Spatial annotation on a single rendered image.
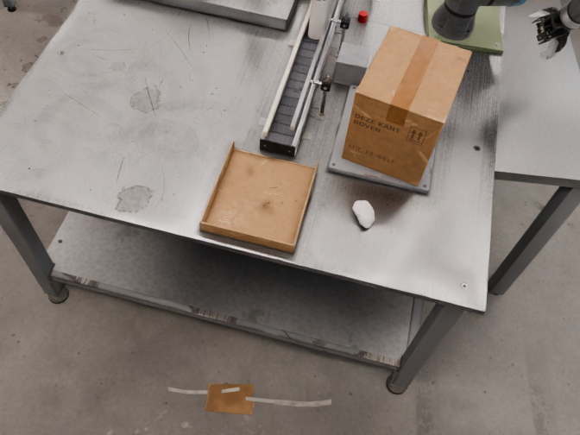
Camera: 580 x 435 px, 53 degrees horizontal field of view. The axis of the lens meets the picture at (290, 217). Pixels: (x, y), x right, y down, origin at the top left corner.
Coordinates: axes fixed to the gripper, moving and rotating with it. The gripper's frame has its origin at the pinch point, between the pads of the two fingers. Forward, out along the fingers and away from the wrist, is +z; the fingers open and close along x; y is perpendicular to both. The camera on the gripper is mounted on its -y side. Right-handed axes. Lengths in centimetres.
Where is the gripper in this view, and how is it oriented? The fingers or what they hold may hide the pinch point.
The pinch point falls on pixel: (542, 35)
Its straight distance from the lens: 211.2
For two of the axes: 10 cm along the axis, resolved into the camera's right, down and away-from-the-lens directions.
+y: -9.5, 3.0, -0.8
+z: -0.8, 0.0, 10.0
